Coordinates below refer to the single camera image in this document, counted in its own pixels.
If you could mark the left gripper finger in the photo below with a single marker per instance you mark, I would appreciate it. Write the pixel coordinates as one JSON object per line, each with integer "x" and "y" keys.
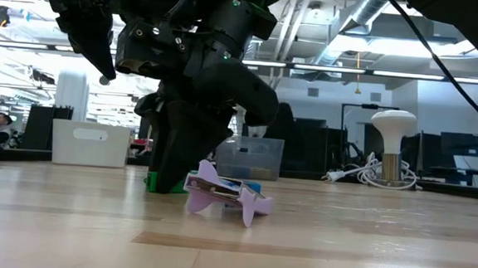
{"x": 98, "y": 55}

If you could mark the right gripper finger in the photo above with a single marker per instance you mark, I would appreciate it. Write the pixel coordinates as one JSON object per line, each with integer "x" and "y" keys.
{"x": 192, "y": 148}
{"x": 155, "y": 108}

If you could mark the green mini stapler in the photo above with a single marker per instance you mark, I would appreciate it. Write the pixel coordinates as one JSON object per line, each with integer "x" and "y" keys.
{"x": 149, "y": 184}

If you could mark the blue mini stapler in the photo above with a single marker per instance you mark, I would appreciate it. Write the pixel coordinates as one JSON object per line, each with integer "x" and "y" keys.
{"x": 254, "y": 186}

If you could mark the pink toy airplane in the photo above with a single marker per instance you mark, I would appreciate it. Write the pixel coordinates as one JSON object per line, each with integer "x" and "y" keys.
{"x": 255, "y": 205}

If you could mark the white square pillar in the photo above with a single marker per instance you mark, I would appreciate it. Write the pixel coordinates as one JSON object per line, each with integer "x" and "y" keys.
{"x": 72, "y": 99}

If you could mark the grey translucent plastic bin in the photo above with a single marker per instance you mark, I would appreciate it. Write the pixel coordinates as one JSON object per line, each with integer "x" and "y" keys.
{"x": 262, "y": 160}

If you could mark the white plastic bin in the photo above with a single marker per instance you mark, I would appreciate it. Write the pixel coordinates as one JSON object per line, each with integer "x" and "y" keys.
{"x": 90, "y": 150}

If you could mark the black partition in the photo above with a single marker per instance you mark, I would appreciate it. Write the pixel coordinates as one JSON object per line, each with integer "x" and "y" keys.
{"x": 313, "y": 151}

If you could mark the black cabinet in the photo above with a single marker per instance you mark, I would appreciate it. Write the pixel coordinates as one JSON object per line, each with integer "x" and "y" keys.
{"x": 39, "y": 130}

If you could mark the white mushroom table lamp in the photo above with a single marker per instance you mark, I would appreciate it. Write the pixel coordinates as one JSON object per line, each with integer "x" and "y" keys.
{"x": 393, "y": 122}

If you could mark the black computer monitor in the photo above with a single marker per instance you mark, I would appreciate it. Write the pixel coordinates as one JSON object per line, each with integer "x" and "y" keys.
{"x": 458, "y": 143}

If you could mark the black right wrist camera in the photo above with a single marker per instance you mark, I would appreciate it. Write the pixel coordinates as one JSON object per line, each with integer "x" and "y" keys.
{"x": 157, "y": 50}

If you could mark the black aluminium table frame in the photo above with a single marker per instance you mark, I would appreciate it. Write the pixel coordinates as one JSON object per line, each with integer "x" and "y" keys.
{"x": 13, "y": 154}

